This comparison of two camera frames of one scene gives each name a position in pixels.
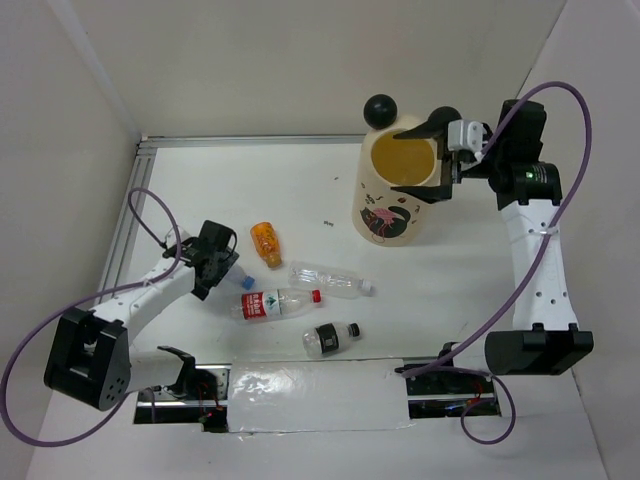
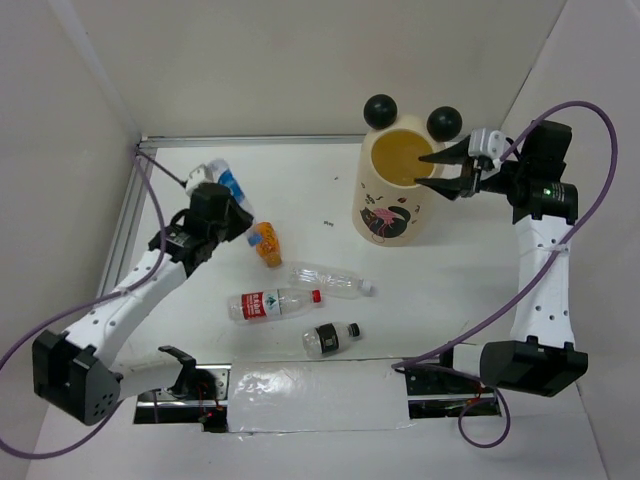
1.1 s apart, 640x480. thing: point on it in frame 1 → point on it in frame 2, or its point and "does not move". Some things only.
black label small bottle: (330, 336) does not move
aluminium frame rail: (145, 145) does not move
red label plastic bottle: (271, 303) does not move
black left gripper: (226, 260) → (241, 217)
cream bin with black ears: (382, 215) does not move
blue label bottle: (238, 278) → (221, 172)
